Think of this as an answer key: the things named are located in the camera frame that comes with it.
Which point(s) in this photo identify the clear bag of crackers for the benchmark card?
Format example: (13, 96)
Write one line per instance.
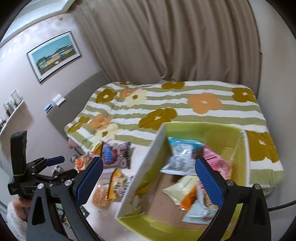
(100, 198)

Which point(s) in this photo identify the green cardboard box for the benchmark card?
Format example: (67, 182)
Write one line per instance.
(166, 200)

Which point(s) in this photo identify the gold foil snack bag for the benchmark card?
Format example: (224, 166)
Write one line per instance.
(97, 149)

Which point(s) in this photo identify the light blue snack bag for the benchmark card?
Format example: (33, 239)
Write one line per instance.
(185, 153)

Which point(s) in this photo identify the cream orange snack bag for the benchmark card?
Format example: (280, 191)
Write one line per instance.
(184, 192)

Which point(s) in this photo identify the white wall holder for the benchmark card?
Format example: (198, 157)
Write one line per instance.
(58, 100)

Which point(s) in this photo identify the brown black snack bag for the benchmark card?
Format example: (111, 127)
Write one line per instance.
(118, 185)

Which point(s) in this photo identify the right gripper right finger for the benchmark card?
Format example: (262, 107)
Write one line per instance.
(245, 205)

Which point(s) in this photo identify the white floral tablecloth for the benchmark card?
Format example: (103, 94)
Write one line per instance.
(103, 221)

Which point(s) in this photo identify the wall shelf with bottles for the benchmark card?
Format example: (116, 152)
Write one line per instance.
(15, 102)

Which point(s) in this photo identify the framed house picture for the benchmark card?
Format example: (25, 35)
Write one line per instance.
(50, 56)

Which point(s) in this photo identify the pink strawberry snack bag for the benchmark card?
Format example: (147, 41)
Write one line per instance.
(217, 163)

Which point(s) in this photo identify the orange red snack bag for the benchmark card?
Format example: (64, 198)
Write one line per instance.
(83, 161)

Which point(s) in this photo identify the silver chips bag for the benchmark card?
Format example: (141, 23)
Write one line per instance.
(202, 210)

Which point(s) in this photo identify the blue red snack bag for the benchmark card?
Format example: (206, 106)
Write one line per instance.
(116, 156)

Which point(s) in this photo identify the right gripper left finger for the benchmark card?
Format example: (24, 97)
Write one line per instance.
(44, 222)

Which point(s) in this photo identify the person left hand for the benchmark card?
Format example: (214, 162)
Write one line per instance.
(20, 204)

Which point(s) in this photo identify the grey padded headboard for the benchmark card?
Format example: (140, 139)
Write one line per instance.
(75, 101)

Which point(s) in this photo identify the floral striped quilt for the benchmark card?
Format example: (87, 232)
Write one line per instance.
(127, 112)

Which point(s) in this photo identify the beige curtain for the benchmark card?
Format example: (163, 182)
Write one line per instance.
(149, 41)

